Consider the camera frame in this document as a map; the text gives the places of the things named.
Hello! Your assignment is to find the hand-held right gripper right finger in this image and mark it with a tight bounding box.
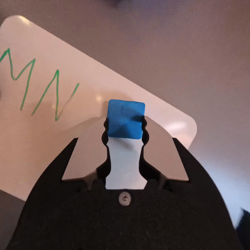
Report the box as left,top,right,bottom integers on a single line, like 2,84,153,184
139,116,189,190

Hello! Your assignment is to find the blue whiteboard eraser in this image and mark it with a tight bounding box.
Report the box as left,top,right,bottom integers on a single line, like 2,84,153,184
106,99,146,140

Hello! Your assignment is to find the blue plastic bin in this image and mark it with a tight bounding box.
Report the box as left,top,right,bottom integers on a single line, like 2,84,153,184
236,208,250,250

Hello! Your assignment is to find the white whiteboard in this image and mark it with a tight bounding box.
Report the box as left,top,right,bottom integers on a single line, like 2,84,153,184
0,15,198,202

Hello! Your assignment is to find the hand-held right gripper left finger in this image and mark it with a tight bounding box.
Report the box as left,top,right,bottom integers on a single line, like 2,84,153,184
61,117,111,190

